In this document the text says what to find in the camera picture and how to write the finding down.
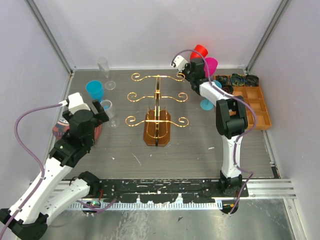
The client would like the clear front wine glass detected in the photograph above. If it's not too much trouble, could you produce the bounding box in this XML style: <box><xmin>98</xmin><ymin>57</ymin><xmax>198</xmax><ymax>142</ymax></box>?
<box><xmin>100</xmin><ymin>99</ymin><xmax>120</xmax><ymax>129</ymax></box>

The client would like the clear wine glass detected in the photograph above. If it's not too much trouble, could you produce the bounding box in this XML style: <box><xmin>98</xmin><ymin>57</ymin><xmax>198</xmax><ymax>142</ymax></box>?
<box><xmin>100</xmin><ymin>99</ymin><xmax>120</xmax><ymax>129</ymax></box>
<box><xmin>97</xmin><ymin>56</ymin><xmax>116</xmax><ymax>91</ymax></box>

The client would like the pink wine glass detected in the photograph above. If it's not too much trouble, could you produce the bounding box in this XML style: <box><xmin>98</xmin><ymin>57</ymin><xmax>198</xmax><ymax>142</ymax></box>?
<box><xmin>204</xmin><ymin>57</ymin><xmax>218</xmax><ymax>78</ymax></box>

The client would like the light blue wine glass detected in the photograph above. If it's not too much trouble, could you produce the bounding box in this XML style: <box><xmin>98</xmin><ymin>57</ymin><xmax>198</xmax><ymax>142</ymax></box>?
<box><xmin>85</xmin><ymin>80</ymin><xmax>104</xmax><ymax>103</ymax></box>
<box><xmin>200</xmin><ymin>80</ymin><xmax>222</xmax><ymax>111</ymax></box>

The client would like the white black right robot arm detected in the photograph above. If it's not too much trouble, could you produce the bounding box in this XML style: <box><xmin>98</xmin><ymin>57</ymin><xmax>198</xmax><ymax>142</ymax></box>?
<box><xmin>176</xmin><ymin>58</ymin><xmax>248</xmax><ymax>197</ymax></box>

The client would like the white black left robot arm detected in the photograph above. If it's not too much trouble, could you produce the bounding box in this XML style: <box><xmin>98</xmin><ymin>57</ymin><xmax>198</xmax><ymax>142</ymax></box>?
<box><xmin>0</xmin><ymin>100</ymin><xmax>109</xmax><ymax>240</ymax></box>

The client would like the folded red t-shirt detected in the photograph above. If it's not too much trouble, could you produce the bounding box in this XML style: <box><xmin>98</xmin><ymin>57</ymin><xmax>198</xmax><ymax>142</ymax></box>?
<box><xmin>52</xmin><ymin>117</ymin><xmax>103</xmax><ymax>145</ymax></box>

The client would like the dark rubber bands pile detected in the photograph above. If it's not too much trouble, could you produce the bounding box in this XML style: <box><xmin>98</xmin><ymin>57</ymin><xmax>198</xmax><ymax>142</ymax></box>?
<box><xmin>214</xmin><ymin>73</ymin><xmax>260</xmax><ymax>94</ymax></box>

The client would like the wooden compartment tray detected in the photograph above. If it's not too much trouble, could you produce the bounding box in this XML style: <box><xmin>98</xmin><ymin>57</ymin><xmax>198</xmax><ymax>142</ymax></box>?
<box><xmin>232</xmin><ymin>83</ymin><xmax>272</xmax><ymax>131</ymax></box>

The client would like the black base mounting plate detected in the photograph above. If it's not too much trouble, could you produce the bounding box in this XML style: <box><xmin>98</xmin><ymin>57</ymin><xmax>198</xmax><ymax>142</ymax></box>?
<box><xmin>85</xmin><ymin>178</ymin><xmax>240</xmax><ymax>204</ymax></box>

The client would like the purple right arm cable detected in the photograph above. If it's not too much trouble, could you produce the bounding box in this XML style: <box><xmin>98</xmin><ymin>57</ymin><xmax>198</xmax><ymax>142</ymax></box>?
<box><xmin>172</xmin><ymin>49</ymin><xmax>258</xmax><ymax>216</ymax></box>

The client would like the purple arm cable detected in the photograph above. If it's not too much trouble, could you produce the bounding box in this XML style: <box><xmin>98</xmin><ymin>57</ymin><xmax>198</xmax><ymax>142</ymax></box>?
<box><xmin>172</xmin><ymin>49</ymin><xmax>258</xmax><ymax>216</ymax></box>
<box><xmin>0</xmin><ymin>103</ymin><xmax>118</xmax><ymax>238</ymax></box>

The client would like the gold wire wine glass rack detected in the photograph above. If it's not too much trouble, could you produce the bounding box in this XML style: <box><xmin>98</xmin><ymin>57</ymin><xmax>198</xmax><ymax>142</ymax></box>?
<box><xmin>125</xmin><ymin>72</ymin><xmax>189</xmax><ymax>147</ymax></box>

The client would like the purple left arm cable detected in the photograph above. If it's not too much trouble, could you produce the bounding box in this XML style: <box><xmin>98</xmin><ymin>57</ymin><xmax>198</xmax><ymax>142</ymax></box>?
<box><xmin>0</xmin><ymin>103</ymin><xmax>118</xmax><ymax>238</ymax></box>

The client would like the left aluminium corner post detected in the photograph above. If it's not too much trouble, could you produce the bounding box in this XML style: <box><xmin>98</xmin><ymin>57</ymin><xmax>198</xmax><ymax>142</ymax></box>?
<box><xmin>25</xmin><ymin>0</ymin><xmax>74</xmax><ymax>74</ymax></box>

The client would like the aluminium corner post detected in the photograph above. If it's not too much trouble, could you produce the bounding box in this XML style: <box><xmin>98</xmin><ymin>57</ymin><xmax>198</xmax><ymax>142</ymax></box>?
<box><xmin>25</xmin><ymin>0</ymin><xmax>74</xmax><ymax>74</ymax></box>
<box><xmin>244</xmin><ymin>0</ymin><xmax>292</xmax><ymax>74</ymax></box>

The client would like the right aluminium corner post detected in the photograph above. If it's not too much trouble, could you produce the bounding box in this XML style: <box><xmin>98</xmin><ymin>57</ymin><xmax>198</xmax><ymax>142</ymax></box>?
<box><xmin>244</xmin><ymin>0</ymin><xmax>292</xmax><ymax>74</ymax></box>

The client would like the aluminium front rail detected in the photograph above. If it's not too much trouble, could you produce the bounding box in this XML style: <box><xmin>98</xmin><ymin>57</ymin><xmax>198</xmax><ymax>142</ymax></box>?
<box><xmin>24</xmin><ymin>178</ymin><xmax>297</xmax><ymax>211</ymax></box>

